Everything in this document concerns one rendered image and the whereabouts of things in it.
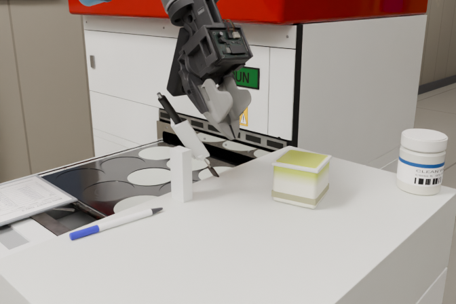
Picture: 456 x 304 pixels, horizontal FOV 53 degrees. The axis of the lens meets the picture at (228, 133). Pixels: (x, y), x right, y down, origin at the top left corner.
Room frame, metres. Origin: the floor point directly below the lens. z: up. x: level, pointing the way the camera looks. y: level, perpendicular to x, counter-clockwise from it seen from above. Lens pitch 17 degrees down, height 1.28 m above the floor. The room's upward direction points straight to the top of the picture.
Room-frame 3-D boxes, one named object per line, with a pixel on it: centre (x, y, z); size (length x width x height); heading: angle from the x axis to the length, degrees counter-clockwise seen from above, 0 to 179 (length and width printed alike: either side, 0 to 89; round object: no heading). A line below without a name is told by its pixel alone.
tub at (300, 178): (0.68, -0.12, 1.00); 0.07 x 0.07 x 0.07; 62
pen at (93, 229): (0.59, 0.15, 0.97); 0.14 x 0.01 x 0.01; 127
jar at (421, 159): (0.72, -0.32, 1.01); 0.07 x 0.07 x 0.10
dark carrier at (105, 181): (0.94, 0.17, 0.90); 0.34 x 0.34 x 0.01; 47
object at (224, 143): (1.10, 0.03, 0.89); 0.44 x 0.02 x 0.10; 47
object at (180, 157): (0.69, 0.06, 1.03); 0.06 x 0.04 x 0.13; 137
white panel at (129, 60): (1.23, 0.16, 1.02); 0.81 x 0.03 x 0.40; 47
